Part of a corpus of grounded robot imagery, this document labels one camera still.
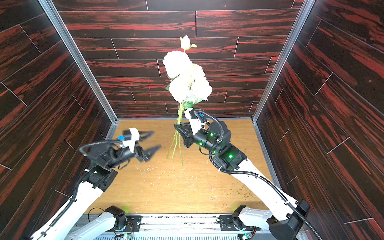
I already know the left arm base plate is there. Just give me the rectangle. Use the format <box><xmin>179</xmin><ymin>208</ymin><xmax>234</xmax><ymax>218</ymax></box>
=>
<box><xmin>113</xmin><ymin>215</ymin><xmax>142</xmax><ymax>233</ymax></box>

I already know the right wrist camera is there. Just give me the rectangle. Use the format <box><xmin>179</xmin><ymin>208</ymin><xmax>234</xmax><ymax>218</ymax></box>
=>
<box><xmin>184</xmin><ymin>108</ymin><xmax>208</xmax><ymax>135</ymax></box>

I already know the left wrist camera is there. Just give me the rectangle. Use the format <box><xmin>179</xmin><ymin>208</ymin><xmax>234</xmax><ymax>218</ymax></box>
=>
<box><xmin>117</xmin><ymin>128</ymin><xmax>140</xmax><ymax>153</ymax></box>

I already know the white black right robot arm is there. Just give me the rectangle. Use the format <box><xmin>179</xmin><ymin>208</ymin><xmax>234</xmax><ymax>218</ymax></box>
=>
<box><xmin>174</xmin><ymin>120</ymin><xmax>322</xmax><ymax>240</ymax></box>

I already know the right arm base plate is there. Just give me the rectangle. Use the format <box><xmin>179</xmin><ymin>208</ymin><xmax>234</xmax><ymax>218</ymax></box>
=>
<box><xmin>217</xmin><ymin>215</ymin><xmax>240</xmax><ymax>232</ymax></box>

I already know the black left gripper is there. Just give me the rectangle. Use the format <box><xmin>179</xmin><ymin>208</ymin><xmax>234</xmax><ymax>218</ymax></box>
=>
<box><xmin>106</xmin><ymin>133</ymin><xmax>160</xmax><ymax>171</ymax></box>

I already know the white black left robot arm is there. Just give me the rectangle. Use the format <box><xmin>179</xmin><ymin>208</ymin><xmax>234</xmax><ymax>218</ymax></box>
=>
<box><xmin>29</xmin><ymin>128</ymin><xmax>161</xmax><ymax>240</ymax></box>

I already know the artificial flower bouquet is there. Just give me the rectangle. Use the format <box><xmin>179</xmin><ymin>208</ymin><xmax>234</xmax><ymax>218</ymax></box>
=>
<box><xmin>165</xmin><ymin>35</ymin><xmax>213</xmax><ymax>166</ymax></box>

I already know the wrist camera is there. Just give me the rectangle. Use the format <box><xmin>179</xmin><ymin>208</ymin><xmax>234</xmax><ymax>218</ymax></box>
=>
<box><xmin>184</xmin><ymin>108</ymin><xmax>208</xmax><ymax>135</ymax></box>
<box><xmin>117</xmin><ymin>128</ymin><xmax>140</xmax><ymax>153</ymax></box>

